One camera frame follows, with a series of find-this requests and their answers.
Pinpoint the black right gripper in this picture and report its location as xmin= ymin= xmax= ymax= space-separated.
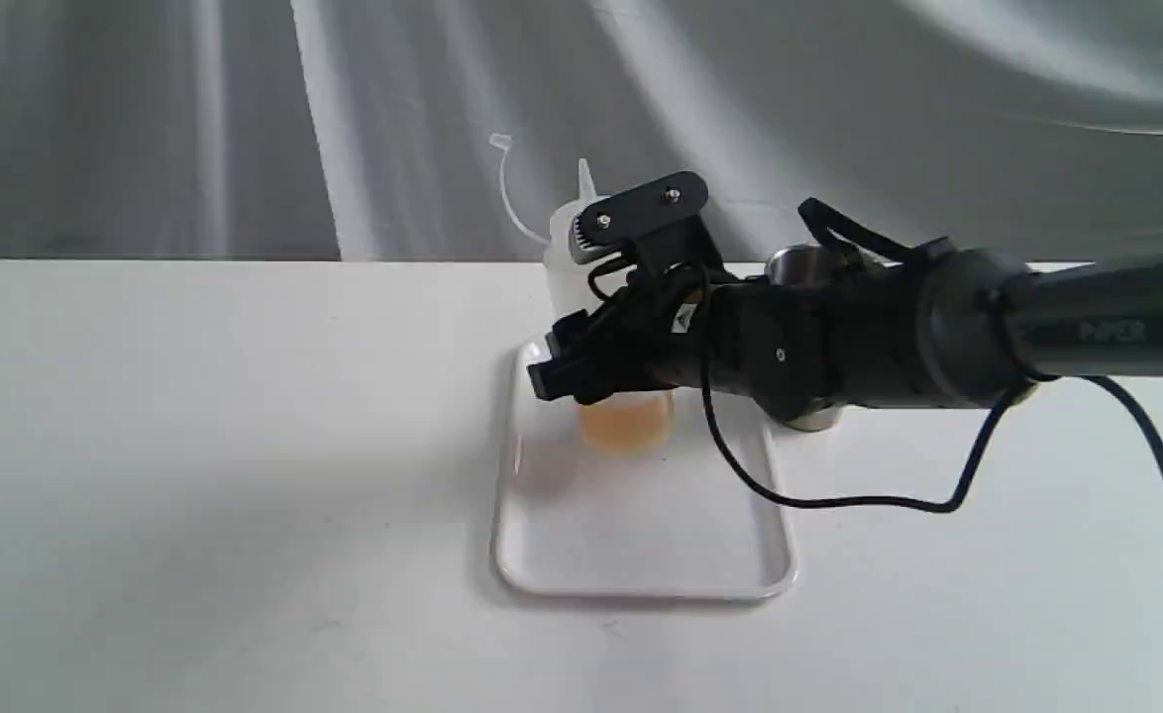
xmin=526 ymin=223 xmax=741 ymax=405

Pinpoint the translucent squeeze bottle amber liquid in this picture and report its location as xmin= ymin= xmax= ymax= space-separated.
xmin=488 ymin=134 xmax=675 ymax=455

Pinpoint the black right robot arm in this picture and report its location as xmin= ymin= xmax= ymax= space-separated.
xmin=527 ymin=218 xmax=1163 ymax=423

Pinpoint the stainless steel cup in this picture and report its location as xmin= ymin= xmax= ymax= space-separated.
xmin=764 ymin=245 xmax=846 ymax=433

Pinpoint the white rectangular plastic tray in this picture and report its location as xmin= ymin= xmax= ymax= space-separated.
xmin=490 ymin=338 xmax=798 ymax=605

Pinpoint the grey draped backdrop cloth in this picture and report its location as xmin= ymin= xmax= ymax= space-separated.
xmin=0 ymin=1 xmax=1163 ymax=262

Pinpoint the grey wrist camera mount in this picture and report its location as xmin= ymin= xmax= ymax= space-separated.
xmin=569 ymin=171 xmax=709 ymax=265

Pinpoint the black camera cable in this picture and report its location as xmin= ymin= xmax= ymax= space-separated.
xmin=586 ymin=198 xmax=1163 ymax=585

